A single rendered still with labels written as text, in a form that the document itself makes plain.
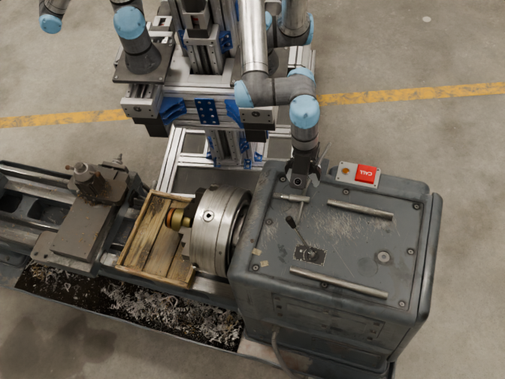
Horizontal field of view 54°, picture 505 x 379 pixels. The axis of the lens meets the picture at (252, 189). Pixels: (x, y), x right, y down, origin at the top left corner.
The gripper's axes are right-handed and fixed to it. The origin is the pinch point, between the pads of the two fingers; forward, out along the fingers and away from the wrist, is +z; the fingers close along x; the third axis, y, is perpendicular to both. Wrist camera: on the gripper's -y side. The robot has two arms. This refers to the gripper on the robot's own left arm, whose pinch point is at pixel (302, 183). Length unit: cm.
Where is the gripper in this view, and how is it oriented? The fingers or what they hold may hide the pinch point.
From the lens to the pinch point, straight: 154.3
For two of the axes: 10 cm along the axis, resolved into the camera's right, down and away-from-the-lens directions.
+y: 2.8, -8.4, 4.7
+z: 0.9, 5.1, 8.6
